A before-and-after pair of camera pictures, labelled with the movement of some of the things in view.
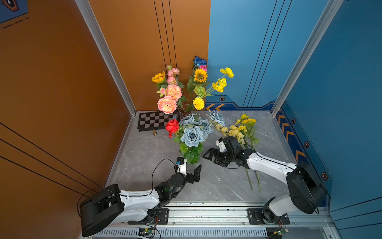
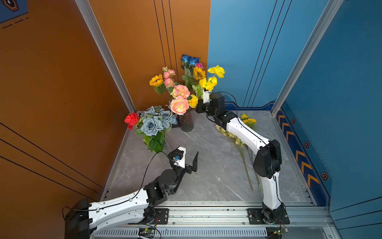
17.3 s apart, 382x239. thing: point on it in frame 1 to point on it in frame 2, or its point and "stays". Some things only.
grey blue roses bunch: (194, 131) to (153, 123)
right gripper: (217, 152) to (199, 105)
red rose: (172, 126) to (131, 119)
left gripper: (196, 178) to (188, 170)
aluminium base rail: (223, 221) stays
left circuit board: (148, 232) stays
